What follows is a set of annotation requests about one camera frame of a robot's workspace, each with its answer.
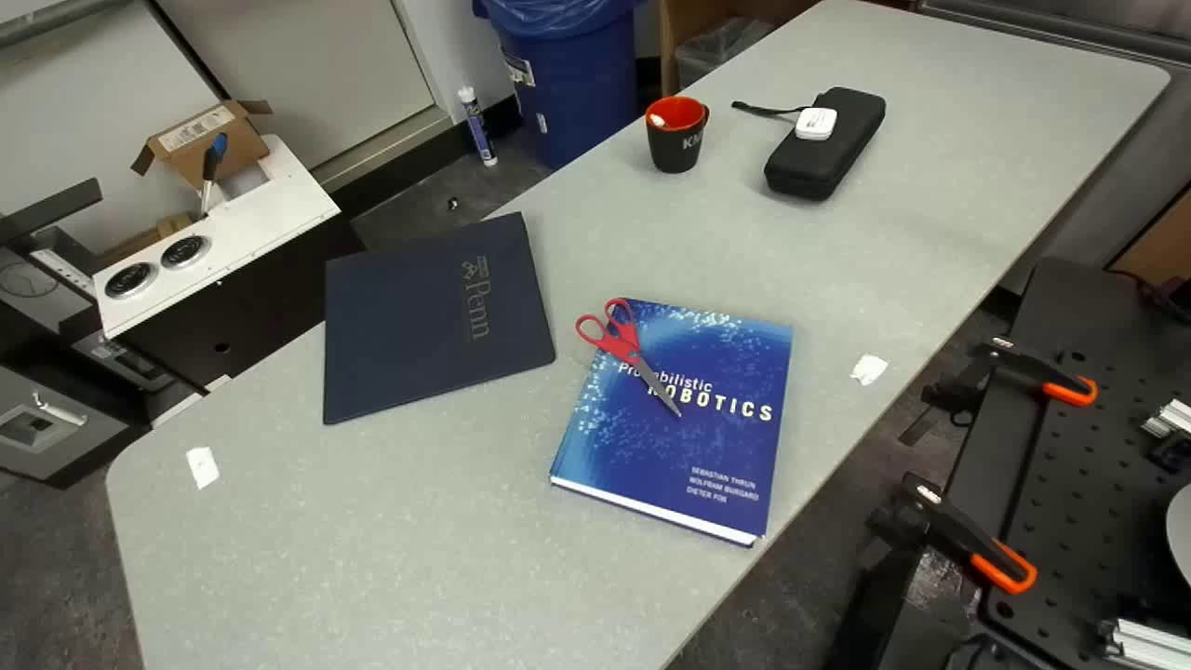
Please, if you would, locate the black orange clamp near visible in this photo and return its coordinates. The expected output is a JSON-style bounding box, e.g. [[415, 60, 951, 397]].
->
[[868, 472, 1039, 594]]

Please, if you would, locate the black orange clamp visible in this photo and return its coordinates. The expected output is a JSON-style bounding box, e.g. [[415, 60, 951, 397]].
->
[[974, 339, 1101, 409], [868, 472, 1039, 594]]

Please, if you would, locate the blue trash bin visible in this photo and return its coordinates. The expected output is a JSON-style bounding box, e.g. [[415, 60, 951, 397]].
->
[[473, 0, 637, 169]]

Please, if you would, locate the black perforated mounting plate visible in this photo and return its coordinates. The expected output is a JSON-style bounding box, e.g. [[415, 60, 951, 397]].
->
[[951, 259, 1191, 670]]

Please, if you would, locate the dark navy binder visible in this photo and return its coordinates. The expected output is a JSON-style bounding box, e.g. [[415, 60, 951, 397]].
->
[[324, 213, 556, 426]]

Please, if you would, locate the small white box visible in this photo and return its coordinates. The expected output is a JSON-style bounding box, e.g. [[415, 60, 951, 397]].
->
[[796, 108, 837, 143]]

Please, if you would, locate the open cardboard box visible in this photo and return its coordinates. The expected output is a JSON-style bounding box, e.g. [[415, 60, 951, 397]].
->
[[132, 101, 274, 191]]

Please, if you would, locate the black mug red interior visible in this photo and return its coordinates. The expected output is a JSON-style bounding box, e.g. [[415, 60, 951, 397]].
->
[[643, 96, 713, 174]]

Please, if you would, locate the black zippered case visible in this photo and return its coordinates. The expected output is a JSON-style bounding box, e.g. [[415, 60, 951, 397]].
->
[[762, 86, 886, 202]]

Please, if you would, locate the white tape piece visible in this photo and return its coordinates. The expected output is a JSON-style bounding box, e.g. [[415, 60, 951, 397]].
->
[[854, 354, 889, 386], [187, 445, 221, 491]]

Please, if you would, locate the white side table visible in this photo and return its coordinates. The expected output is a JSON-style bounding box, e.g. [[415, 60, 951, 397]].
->
[[45, 134, 339, 339]]

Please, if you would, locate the white tape piece far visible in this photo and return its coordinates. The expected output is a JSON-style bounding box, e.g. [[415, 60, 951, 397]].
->
[[187, 445, 221, 491]]

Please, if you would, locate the black case strap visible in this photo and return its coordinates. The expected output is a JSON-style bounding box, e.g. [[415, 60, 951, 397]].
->
[[730, 96, 808, 127]]

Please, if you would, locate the blue robotics textbook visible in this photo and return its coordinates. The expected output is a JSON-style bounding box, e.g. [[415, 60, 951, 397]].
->
[[553, 297, 795, 546]]

